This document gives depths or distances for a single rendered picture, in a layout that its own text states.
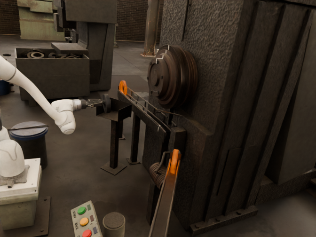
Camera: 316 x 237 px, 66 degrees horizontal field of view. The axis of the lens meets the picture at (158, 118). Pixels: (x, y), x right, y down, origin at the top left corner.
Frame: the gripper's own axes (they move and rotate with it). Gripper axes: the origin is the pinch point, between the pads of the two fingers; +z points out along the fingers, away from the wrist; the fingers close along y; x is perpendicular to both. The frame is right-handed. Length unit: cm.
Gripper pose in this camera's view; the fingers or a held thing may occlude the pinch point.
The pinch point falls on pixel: (106, 101)
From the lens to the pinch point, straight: 203.0
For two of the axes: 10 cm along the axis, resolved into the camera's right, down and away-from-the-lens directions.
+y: 4.2, 4.1, -8.1
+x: 0.5, -9.0, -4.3
